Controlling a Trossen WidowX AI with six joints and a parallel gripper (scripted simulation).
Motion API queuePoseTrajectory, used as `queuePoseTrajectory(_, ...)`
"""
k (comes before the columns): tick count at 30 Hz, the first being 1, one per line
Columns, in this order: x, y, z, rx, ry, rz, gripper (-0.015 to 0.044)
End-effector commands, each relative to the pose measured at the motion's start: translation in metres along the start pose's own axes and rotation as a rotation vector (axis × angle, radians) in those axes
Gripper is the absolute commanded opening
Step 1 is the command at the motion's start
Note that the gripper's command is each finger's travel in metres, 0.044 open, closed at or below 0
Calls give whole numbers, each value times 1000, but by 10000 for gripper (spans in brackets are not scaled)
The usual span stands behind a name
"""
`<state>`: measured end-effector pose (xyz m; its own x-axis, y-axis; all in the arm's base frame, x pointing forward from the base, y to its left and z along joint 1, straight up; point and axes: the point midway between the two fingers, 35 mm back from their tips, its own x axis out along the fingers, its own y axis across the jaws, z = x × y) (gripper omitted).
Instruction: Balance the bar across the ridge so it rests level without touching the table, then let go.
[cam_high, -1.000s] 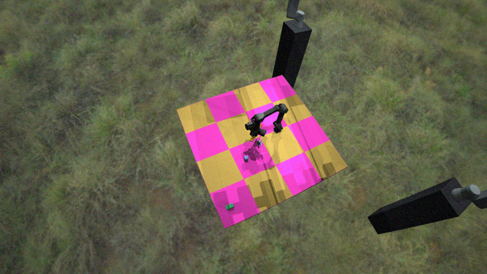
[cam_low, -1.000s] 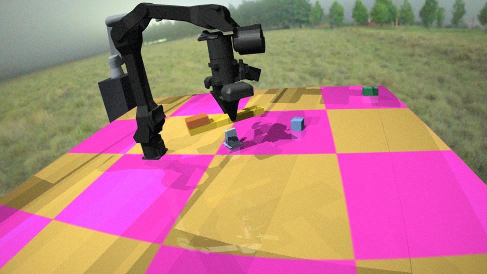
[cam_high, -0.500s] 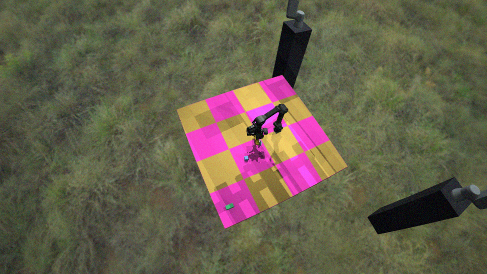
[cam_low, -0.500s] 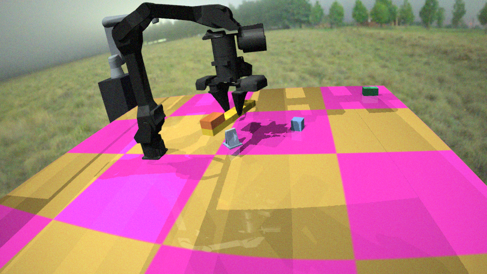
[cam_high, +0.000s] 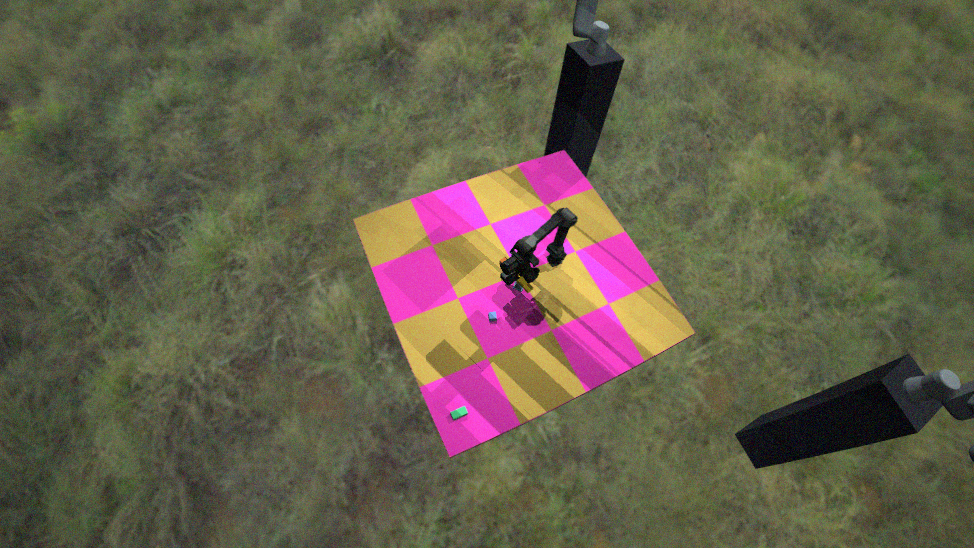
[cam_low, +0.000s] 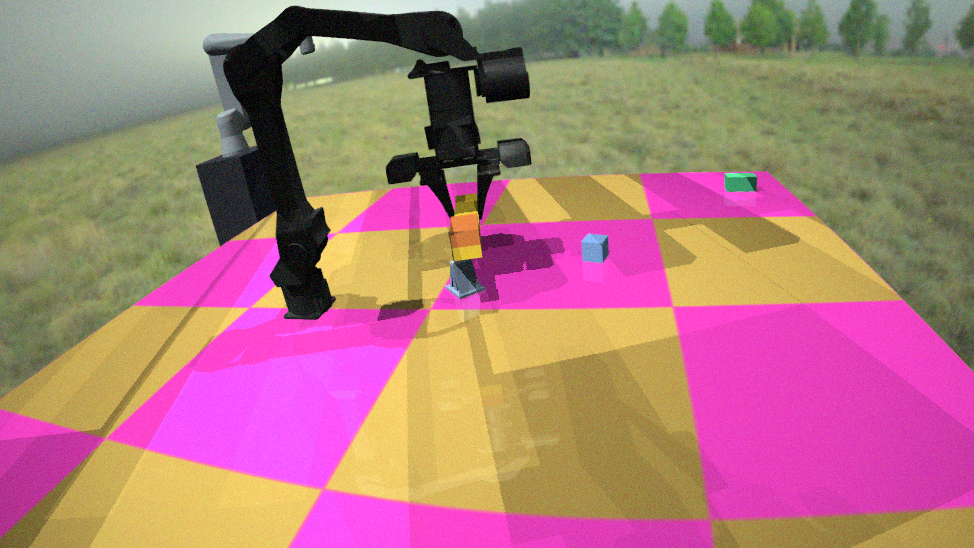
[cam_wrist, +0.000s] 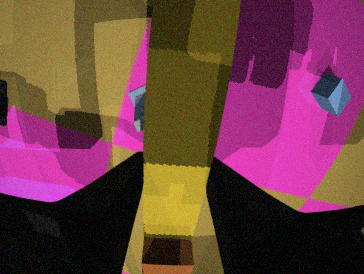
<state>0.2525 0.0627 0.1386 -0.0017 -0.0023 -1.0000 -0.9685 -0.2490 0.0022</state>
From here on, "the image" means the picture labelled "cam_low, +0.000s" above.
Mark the yellow bar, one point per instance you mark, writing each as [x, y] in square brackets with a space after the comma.
[465, 228]

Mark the green block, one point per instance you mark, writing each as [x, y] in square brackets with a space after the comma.
[741, 182]

